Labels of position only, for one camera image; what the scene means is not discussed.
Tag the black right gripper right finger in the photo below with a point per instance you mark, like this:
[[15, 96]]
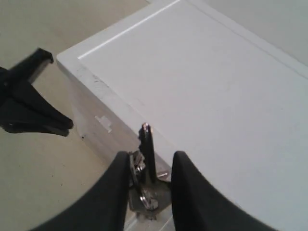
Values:
[[198, 206]]

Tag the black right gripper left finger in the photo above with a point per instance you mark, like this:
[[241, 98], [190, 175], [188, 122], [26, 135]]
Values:
[[101, 208]]

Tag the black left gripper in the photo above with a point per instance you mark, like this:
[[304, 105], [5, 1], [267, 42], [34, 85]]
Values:
[[22, 108]]

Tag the key bunch with blue tag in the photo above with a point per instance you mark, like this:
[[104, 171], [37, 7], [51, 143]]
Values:
[[149, 191]]

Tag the white translucent drawer cabinet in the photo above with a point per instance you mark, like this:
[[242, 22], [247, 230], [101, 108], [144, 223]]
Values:
[[237, 105]]

